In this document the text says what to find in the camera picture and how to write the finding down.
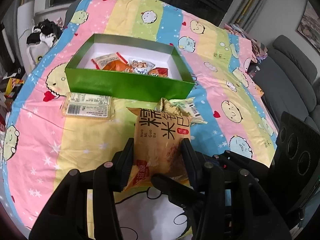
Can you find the black white clothes pile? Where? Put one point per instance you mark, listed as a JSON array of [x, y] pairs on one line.
[[45, 30]]

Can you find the grey sofa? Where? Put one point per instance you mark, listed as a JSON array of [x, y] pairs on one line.
[[292, 67]]

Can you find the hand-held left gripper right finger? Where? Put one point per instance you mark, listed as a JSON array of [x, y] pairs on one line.
[[190, 166]]

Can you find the green cardboard box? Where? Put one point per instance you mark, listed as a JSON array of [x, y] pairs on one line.
[[125, 86]]

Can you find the striped cartoon printed blanket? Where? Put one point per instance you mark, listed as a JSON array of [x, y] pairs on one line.
[[75, 142]]

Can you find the framed wall picture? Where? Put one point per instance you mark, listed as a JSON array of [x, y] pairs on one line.
[[310, 25]]

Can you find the grey yellow-trimmed curtain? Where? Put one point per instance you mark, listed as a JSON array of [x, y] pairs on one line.
[[250, 7]]

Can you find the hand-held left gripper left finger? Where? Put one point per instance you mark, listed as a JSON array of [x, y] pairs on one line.
[[126, 160]]

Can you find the pale green white packet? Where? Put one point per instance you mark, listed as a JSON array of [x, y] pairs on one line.
[[193, 108]]

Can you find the colourful clothes pile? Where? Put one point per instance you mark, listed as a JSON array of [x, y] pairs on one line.
[[257, 47]]

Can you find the cream red-edged snack packet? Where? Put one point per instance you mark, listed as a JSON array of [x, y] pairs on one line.
[[105, 60]]

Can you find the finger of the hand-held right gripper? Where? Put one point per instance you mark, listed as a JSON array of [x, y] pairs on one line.
[[175, 186], [240, 158]]

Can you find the clear packet with labels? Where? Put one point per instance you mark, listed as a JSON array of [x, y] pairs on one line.
[[87, 106]]

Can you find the white bag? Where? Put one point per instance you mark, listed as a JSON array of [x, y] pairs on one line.
[[35, 55]]

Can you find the yellow red box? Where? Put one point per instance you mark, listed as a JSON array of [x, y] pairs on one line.
[[15, 85]]

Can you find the yellow rice cracker packet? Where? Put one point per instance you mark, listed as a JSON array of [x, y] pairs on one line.
[[160, 150]]

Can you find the red orange snack packet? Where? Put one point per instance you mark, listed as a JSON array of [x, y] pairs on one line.
[[158, 72]]

